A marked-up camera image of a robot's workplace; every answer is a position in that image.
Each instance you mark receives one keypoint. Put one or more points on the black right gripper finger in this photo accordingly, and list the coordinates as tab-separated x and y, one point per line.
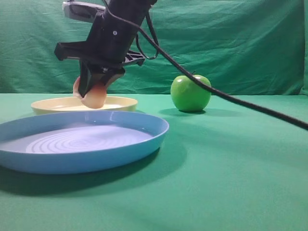
111	75

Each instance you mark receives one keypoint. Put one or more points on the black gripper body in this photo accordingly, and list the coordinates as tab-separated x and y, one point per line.
110	37

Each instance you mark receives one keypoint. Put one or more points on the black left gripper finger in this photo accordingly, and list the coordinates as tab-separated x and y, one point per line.
90	74

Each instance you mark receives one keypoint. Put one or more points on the round yellow red bread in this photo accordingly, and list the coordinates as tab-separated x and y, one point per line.
95	98

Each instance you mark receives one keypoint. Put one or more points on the yellow plastic plate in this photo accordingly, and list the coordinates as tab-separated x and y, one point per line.
72	104

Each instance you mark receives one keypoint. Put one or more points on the blue plastic plate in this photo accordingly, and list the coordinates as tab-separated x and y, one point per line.
79	142

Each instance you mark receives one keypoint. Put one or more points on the green apple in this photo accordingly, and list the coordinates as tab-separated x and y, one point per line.
187	96

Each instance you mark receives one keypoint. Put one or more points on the green tablecloth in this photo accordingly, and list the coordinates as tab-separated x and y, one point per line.
227	169

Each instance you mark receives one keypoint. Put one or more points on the green backdrop cloth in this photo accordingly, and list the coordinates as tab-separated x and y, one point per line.
244	47

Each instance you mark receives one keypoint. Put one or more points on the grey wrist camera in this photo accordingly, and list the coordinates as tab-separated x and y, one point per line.
81	11

